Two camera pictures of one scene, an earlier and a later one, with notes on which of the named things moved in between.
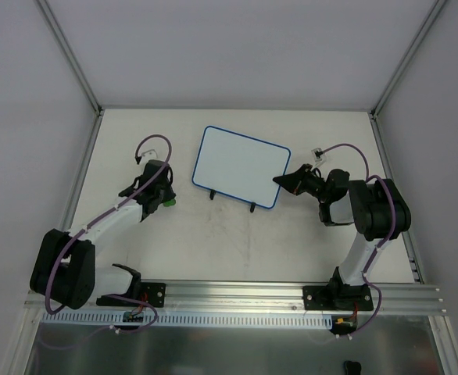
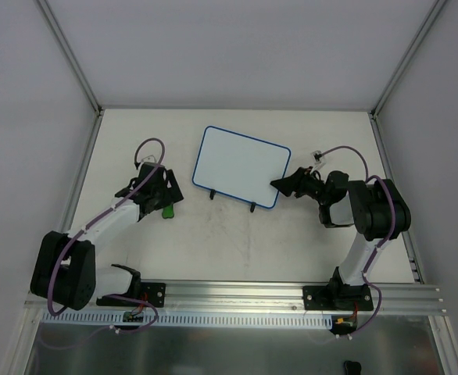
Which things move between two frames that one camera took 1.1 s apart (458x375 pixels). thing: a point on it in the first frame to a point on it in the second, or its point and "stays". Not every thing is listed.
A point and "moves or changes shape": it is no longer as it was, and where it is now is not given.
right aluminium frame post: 417,38 stays
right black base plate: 337,298 stays
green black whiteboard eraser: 169,203 moves or changes shape
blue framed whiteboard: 240,166 stays
